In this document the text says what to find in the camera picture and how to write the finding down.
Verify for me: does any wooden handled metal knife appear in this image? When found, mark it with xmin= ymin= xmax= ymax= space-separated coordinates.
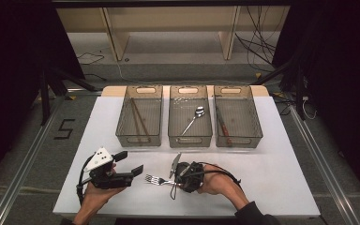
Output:
xmin=215 ymin=104 xmax=234 ymax=147

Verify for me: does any aluminium floor rail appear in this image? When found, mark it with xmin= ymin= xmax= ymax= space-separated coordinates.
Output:
xmin=289 ymin=104 xmax=360 ymax=225
xmin=0 ymin=88 xmax=103 ymax=225

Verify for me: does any person's left hand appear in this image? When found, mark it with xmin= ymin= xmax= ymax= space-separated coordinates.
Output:
xmin=80 ymin=184 xmax=128 ymax=218

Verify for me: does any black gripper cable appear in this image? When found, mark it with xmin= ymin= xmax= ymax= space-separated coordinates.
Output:
xmin=169 ymin=161 xmax=242 ymax=201
xmin=76 ymin=155 xmax=94 ymax=205

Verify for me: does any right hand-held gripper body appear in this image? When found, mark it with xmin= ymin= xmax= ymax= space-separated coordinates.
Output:
xmin=168 ymin=152 xmax=206 ymax=194

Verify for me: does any wooden handled metal fork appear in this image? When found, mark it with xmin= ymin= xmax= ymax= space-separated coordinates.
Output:
xmin=144 ymin=173 xmax=177 ymax=188

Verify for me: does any white plug with cable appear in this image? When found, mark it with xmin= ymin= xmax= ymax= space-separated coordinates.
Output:
xmin=302 ymin=96 xmax=318 ymax=121

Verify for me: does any light wooden shelf unit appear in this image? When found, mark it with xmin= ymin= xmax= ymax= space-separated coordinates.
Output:
xmin=55 ymin=6 xmax=290 ymax=62

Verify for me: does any black tripod stand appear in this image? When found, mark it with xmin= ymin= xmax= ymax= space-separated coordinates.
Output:
xmin=251 ymin=55 xmax=308 ymax=121
xmin=38 ymin=67 xmax=98 ymax=126

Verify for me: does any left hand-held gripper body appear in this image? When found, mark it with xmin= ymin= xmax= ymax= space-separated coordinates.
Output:
xmin=83 ymin=146 xmax=135 ymax=190

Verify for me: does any smoky clear plastic bin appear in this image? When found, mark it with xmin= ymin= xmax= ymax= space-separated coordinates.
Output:
xmin=167 ymin=84 xmax=214 ymax=149
xmin=115 ymin=84 xmax=164 ymax=148
xmin=213 ymin=84 xmax=264 ymax=149

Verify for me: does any metal spoon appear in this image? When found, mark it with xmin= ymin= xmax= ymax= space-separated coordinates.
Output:
xmin=180 ymin=106 xmax=206 ymax=136

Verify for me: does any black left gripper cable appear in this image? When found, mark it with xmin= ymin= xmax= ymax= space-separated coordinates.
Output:
xmin=76 ymin=155 xmax=94 ymax=205

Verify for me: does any white table mat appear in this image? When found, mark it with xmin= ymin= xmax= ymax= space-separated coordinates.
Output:
xmin=52 ymin=95 xmax=322 ymax=218

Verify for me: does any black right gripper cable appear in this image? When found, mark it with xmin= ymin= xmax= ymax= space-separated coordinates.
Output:
xmin=169 ymin=161 xmax=242 ymax=201

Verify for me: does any person's right hand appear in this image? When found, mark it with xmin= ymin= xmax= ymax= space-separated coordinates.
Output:
xmin=196 ymin=164 xmax=242 ymax=202

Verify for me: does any bundle of black cables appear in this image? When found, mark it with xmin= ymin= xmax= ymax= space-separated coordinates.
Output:
xmin=234 ymin=6 xmax=278 ymax=71

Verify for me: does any thin black floor cable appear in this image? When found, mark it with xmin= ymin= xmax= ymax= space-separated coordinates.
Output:
xmin=76 ymin=52 xmax=106 ymax=66

